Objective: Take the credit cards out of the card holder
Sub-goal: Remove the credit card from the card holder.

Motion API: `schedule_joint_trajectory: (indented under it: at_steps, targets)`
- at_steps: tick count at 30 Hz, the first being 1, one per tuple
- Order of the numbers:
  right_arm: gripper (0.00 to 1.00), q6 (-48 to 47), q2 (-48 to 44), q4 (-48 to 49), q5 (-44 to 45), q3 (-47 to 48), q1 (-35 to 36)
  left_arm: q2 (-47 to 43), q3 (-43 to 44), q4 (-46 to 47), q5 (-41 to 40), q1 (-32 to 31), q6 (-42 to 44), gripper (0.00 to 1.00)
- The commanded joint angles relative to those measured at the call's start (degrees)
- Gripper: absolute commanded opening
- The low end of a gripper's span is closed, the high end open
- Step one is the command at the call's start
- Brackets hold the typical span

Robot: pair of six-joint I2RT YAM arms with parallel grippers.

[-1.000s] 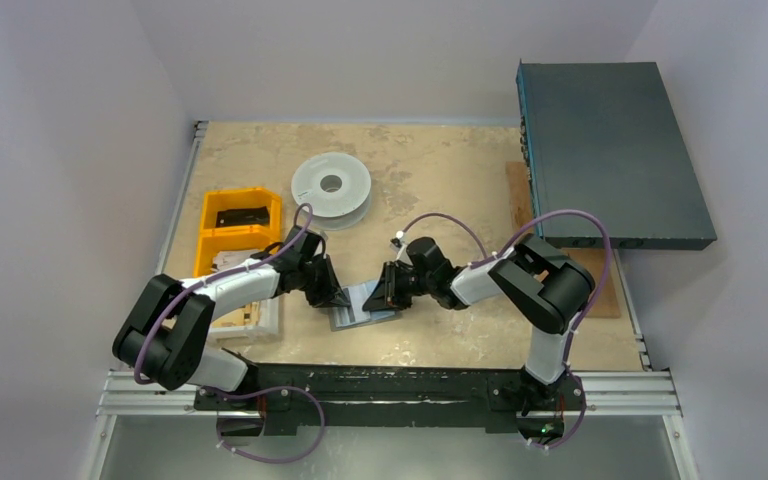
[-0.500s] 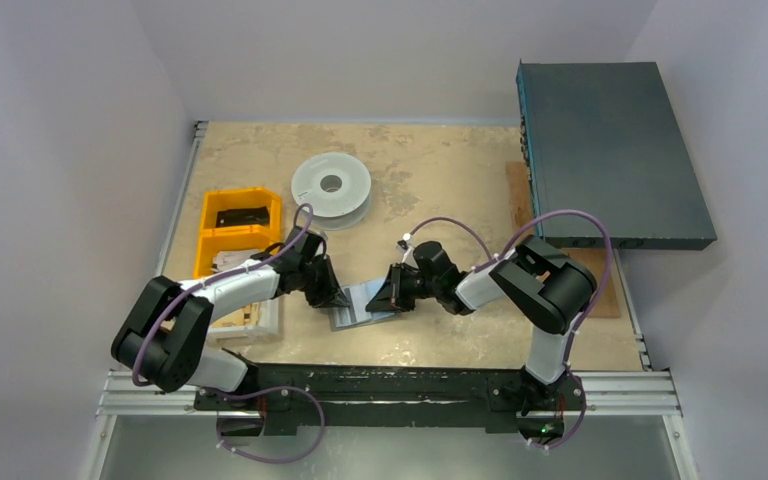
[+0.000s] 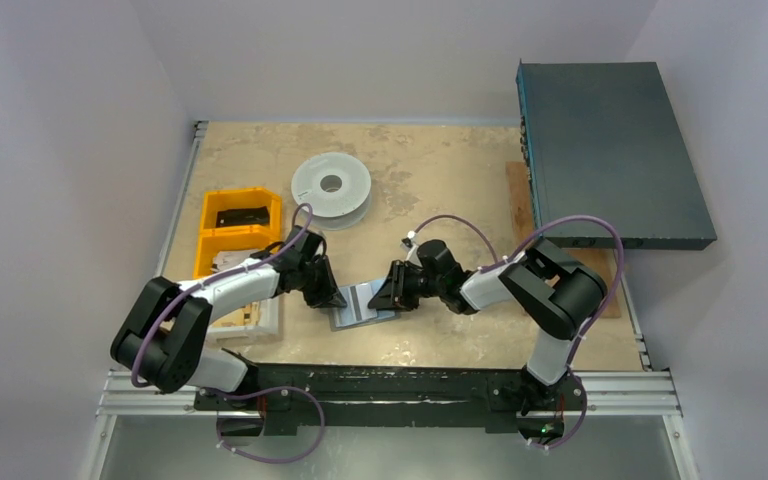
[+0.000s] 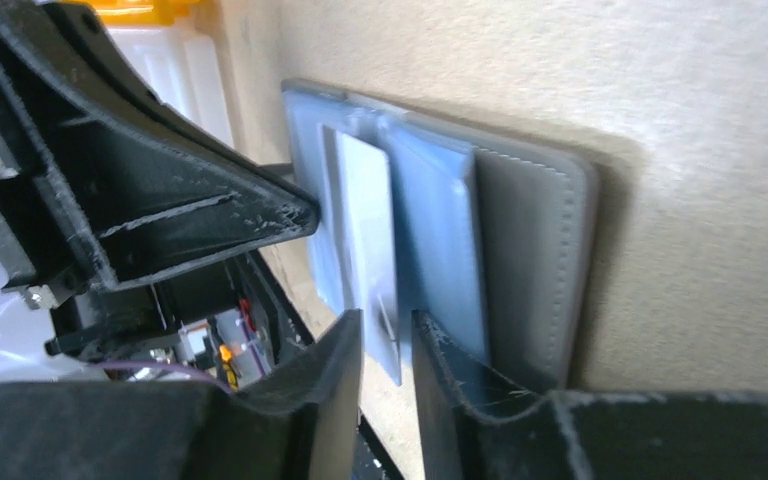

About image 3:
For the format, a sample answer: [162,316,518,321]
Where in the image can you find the white magnetic stripe card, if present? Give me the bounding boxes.
[348,285,365,323]

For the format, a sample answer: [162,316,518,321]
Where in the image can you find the grey card holder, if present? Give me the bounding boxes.
[328,278,400,331]

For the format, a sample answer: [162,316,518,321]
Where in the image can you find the white filament spool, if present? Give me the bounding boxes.
[291,152,372,231]

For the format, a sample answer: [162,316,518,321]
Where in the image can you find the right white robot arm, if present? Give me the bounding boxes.
[368,239,609,387]

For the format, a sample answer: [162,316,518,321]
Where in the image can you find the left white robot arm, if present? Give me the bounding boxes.
[110,225,347,393]

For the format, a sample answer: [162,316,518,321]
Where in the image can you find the white cards in yellow bin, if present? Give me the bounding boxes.
[210,250,252,273]

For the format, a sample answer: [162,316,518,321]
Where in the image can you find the yellow plastic bin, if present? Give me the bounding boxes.
[192,187,283,278]

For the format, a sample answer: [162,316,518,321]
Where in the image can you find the black item in bin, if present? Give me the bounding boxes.
[215,206,271,228]

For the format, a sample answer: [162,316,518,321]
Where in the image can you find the clear plastic bin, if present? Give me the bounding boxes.
[207,298,281,343]

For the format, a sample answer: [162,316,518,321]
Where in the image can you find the wooden block in bin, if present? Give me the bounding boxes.
[214,302,261,328]

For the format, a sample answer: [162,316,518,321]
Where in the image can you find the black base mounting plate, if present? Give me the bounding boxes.
[194,363,586,440]

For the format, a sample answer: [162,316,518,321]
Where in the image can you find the brown wooden board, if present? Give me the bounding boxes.
[505,161,615,286]

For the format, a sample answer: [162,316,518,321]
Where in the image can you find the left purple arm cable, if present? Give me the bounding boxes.
[129,202,315,389]

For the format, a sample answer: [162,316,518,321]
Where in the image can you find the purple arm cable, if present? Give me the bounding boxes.
[405,213,625,369]
[129,202,315,389]

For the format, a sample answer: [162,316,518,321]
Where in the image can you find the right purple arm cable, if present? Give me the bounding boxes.
[405,213,625,369]

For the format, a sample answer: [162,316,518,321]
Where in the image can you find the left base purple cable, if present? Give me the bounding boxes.
[215,388,328,466]

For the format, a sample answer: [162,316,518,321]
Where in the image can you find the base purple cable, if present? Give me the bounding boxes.
[526,374,589,452]
[215,388,328,466]

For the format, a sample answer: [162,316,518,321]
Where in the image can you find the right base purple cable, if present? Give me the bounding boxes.
[526,374,589,452]

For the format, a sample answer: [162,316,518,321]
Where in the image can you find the dark grey network switch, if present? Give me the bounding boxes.
[516,62,717,251]

